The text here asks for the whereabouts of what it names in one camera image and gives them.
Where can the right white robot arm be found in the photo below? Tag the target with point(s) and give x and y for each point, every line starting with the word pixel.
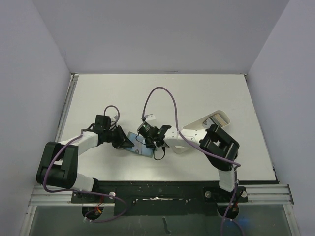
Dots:
pixel 218 146

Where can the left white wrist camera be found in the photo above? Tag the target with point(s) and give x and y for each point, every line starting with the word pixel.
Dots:
pixel 115 118

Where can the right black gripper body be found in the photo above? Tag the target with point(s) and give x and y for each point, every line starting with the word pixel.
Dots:
pixel 152 141

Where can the stack of credit cards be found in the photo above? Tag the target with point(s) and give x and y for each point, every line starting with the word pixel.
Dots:
pixel 216 119

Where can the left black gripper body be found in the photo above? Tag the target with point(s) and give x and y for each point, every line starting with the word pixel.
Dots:
pixel 111 135

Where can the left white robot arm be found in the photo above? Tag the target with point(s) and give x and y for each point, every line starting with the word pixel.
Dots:
pixel 59 163

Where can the silver credit card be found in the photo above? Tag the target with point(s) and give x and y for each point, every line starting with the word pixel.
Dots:
pixel 138 147

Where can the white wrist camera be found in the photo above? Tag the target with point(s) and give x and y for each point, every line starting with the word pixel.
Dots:
pixel 149 117
pixel 115 118

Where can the green leather card holder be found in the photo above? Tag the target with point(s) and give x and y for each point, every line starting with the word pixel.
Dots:
pixel 147 152

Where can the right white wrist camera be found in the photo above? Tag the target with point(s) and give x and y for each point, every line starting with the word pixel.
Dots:
pixel 149 117

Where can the aluminium frame rail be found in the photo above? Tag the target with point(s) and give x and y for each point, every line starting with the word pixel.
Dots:
pixel 172 98

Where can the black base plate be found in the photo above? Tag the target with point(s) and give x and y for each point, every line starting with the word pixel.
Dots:
pixel 163 198

